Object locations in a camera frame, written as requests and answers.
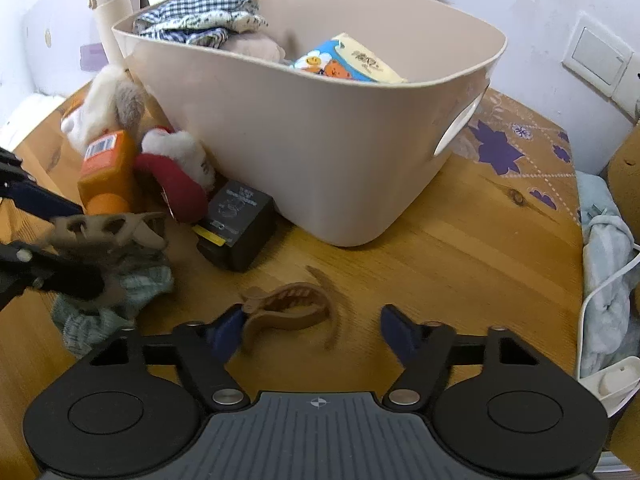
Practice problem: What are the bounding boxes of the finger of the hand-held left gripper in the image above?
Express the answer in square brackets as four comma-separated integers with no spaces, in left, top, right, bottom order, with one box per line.
[0,241,108,306]
[0,147,86,222]

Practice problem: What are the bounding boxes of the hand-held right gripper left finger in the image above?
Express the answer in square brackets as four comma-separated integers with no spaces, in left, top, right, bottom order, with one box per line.
[90,305,248,406]

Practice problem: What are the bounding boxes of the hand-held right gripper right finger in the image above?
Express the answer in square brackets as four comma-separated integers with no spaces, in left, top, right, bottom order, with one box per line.
[380,304,543,406]

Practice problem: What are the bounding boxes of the tan hair claw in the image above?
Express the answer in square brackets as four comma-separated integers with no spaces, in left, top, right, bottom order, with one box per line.
[239,266,339,351]

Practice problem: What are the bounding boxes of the taupe hair claw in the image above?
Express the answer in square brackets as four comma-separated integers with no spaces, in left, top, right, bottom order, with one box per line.
[50,211,170,311]

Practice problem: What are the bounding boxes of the orange bottle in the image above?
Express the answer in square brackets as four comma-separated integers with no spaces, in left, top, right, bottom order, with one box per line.
[77,130,138,216]

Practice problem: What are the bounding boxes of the blue green scrunchie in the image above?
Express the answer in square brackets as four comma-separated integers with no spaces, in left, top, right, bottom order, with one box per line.
[50,255,175,358]

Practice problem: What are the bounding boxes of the small black box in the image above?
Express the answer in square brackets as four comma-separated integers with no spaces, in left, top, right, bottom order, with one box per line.
[195,179,277,272]

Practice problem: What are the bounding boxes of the white fluffy hat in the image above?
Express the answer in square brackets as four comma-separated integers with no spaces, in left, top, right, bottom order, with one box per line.
[61,65,148,156]

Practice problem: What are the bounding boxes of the red white plush sock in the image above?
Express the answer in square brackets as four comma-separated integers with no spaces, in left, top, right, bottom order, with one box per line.
[134,127,217,223]

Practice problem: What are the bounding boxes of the beige plastic container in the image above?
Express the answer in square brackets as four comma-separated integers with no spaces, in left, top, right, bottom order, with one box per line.
[111,0,508,248]

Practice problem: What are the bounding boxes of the blue checked cloth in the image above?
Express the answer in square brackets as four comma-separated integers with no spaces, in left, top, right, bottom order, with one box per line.
[132,0,270,48]

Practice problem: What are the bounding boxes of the beige fluffy hat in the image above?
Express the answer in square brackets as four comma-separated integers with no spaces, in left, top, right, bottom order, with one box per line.
[222,30,286,63]

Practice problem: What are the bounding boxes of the cartoon print tissue pack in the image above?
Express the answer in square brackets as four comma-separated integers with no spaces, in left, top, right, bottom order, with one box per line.
[289,32,408,83]

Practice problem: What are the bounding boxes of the cream thermos bottle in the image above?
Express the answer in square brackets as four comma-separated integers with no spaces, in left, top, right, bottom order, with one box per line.
[85,0,132,68]

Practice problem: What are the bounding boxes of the brown floral paper mat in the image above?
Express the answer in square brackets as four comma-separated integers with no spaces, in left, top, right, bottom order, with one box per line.
[450,87,583,226]

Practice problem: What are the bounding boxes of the white charger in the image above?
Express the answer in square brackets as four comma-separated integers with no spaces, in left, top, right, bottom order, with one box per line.
[580,362,640,418]

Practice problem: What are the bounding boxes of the light blue cloth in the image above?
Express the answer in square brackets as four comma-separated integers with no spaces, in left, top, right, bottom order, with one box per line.
[575,170,638,378]

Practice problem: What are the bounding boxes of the white cable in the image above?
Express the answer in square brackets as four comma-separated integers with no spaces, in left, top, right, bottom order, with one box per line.
[575,244,640,378]

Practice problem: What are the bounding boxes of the white wall switch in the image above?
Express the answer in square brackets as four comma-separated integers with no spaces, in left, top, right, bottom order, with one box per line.
[561,11,640,121]

